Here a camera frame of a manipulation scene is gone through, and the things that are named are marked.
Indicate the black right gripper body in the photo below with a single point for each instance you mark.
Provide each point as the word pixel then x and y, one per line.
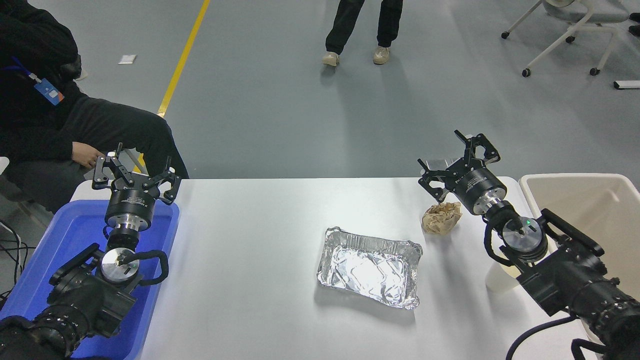
pixel 477 187

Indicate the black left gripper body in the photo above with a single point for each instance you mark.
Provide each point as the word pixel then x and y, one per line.
pixel 131 200

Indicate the pale paper cup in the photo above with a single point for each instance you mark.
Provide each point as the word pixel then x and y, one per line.
pixel 497 282

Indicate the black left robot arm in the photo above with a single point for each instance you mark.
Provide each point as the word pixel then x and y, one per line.
pixel 85 300

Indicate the person's hand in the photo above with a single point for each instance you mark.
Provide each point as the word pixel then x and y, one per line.
pixel 86 154

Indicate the grey metal floor plate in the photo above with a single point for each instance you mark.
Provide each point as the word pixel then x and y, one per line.
pixel 440 164

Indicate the crumpled tan paper ball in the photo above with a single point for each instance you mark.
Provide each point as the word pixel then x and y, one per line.
pixel 441 219

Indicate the seated person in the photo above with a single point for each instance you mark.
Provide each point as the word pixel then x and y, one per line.
pixel 40 125

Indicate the blue plastic tray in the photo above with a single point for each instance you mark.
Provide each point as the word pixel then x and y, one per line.
pixel 60 240

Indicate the large pale bin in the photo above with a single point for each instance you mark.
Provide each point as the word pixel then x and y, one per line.
pixel 590 200

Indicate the silver foil tray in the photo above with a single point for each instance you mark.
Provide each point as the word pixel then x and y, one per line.
pixel 370 270

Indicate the white floor bar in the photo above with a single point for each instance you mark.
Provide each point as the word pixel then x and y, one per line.
pixel 627 84

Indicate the white wheeled chair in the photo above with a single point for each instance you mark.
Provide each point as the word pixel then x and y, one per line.
pixel 580 20

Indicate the standing person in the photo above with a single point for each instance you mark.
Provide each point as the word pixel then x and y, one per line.
pixel 350 20

